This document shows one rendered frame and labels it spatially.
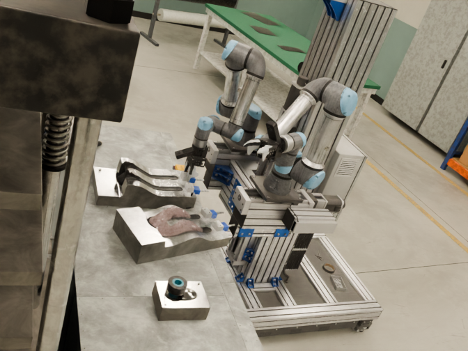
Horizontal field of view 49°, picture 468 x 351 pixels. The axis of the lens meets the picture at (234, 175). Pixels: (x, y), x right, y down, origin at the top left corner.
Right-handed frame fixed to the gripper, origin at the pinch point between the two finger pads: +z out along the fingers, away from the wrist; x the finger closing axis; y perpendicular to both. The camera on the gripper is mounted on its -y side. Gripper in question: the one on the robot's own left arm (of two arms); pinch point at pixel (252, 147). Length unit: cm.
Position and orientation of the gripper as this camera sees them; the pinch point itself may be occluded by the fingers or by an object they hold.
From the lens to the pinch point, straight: 205.8
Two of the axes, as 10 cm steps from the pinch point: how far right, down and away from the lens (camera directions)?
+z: -6.5, 1.9, -7.4
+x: -7.4, -4.0, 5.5
